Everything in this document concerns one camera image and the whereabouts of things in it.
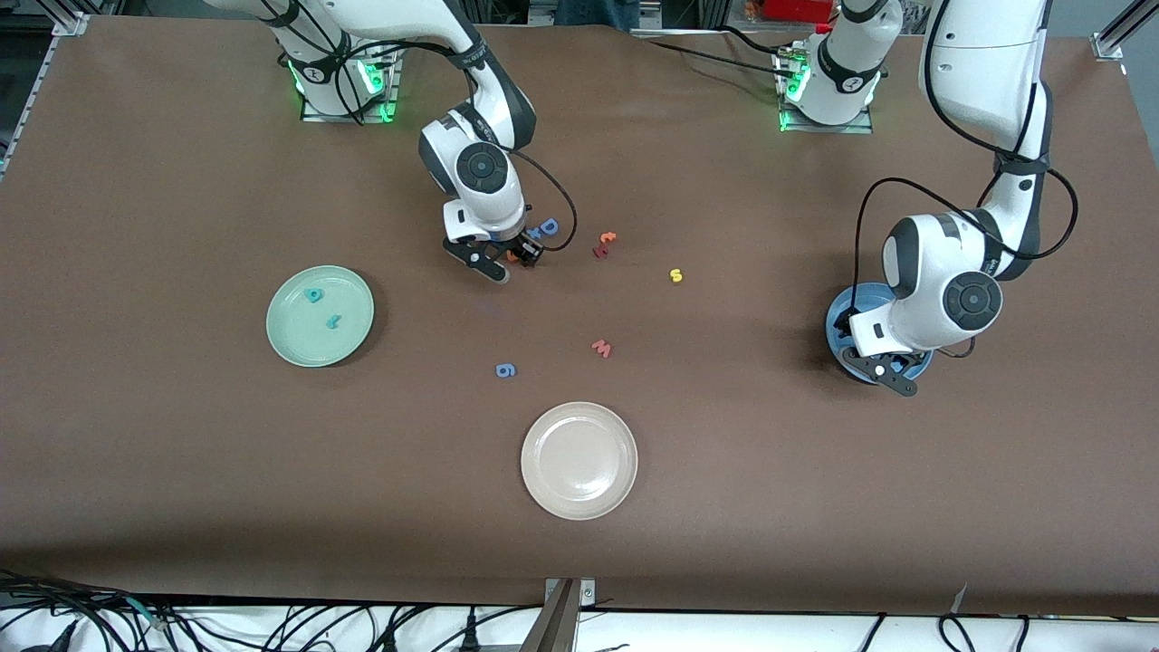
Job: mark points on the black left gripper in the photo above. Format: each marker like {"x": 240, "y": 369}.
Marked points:
{"x": 847, "y": 328}

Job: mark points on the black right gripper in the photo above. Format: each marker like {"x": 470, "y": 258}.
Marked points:
{"x": 514, "y": 244}

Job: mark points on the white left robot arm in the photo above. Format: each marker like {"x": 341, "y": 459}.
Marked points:
{"x": 942, "y": 272}

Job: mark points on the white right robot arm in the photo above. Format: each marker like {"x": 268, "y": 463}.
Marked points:
{"x": 480, "y": 167}

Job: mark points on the blue foam letter D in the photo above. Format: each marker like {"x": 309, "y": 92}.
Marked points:
{"x": 550, "y": 226}

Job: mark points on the blue plate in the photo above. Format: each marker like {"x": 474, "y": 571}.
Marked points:
{"x": 867, "y": 290}

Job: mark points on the blue foam number 6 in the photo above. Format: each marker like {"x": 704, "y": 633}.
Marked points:
{"x": 505, "y": 369}

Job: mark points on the brown table cover sheet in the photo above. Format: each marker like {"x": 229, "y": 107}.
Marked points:
{"x": 579, "y": 163}

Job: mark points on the pink foam letter w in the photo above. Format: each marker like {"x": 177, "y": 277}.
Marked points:
{"x": 602, "y": 348}

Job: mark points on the beige white plate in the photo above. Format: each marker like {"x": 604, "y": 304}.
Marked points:
{"x": 579, "y": 461}

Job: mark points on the mint green plate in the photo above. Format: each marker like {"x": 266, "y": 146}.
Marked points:
{"x": 299, "y": 340}

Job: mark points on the white paper scrap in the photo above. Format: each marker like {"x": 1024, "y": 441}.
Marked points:
{"x": 960, "y": 599}

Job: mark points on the red box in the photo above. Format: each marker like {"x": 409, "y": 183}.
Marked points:
{"x": 797, "y": 9}

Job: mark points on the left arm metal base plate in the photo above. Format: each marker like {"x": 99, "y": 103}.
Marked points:
{"x": 828, "y": 129}

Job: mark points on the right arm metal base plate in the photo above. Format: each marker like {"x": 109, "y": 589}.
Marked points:
{"x": 312, "y": 116}

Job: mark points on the aluminium profile with bracket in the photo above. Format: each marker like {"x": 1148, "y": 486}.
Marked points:
{"x": 557, "y": 625}

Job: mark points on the aluminium frame post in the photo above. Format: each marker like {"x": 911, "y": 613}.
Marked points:
{"x": 1109, "y": 45}

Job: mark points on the aluminium frame rail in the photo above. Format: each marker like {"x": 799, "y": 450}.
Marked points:
{"x": 65, "y": 20}

